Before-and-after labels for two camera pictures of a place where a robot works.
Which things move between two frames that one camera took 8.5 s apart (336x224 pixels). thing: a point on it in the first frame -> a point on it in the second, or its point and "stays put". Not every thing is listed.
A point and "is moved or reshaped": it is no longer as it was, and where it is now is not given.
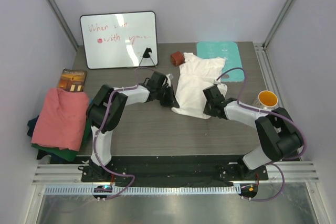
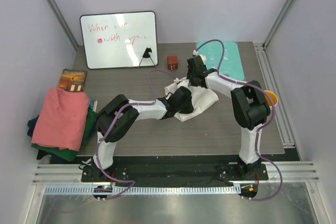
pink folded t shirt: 61,119 stays put
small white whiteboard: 118,40 stays put
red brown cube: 177,58 -> 172,62
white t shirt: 195,75 is moved or reshaped
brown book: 72,80 stays put
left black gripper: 171,102 -> 189,109
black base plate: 172,171 stays put
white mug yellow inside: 266,99 stays put
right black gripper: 207,111 -> 192,83
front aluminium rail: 291,171 stays put
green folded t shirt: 72,155 stays put
